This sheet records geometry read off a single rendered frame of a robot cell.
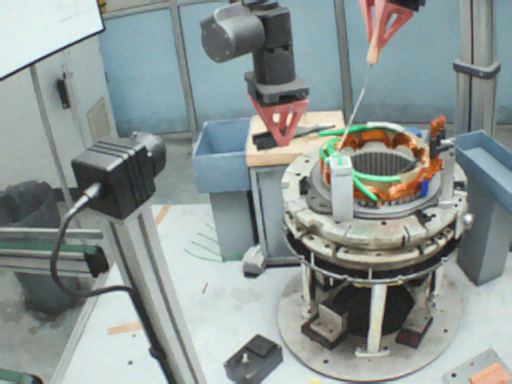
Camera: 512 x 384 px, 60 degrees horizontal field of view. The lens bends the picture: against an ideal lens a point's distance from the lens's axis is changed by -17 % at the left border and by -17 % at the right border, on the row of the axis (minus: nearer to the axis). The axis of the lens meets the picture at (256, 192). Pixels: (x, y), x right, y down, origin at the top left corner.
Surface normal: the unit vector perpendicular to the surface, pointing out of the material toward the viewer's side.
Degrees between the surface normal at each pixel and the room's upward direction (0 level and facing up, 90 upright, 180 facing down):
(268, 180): 90
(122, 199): 90
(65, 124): 90
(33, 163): 90
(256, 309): 0
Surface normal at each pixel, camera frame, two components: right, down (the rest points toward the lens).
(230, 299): -0.11, -0.84
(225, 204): -0.07, 0.54
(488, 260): 0.25, 0.49
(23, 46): 0.80, 0.11
